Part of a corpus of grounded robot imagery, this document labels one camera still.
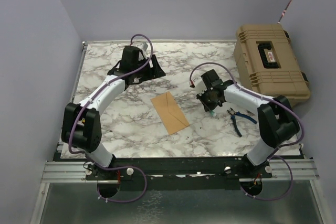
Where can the tan plastic tool case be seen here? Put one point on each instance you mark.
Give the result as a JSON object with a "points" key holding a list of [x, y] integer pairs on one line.
{"points": [[267, 64]]}

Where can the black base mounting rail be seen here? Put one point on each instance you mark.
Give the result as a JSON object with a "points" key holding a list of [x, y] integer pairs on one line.
{"points": [[193, 173]]}

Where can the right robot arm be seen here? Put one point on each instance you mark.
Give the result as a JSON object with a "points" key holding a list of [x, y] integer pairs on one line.
{"points": [[276, 121]]}

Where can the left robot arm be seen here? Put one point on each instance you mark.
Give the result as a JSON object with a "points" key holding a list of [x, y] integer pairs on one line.
{"points": [[81, 127]]}

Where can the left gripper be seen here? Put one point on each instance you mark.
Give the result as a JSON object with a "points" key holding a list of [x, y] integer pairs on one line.
{"points": [[153, 72]]}

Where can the white green glue stick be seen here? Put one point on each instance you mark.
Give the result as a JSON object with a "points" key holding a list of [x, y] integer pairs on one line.
{"points": [[213, 114]]}

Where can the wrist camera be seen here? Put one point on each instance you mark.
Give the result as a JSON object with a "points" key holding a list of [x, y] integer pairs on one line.
{"points": [[200, 89], [143, 46]]}

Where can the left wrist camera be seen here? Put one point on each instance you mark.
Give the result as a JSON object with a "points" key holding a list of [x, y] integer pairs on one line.
{"points": [[143, 46]]}

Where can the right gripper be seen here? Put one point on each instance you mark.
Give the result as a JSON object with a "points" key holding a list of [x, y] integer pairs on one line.
{"points": [[208, 106]]}

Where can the aluminium frame rail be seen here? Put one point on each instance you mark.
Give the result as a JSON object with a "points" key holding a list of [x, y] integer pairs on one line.
{"points": [[64, 172]]}

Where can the brown paper envelope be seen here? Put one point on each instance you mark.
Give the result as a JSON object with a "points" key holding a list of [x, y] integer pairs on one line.
{"points": [[170, 113]]}

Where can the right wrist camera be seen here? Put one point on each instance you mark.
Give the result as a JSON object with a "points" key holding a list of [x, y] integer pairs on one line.
{"points": [[200, 89]]}

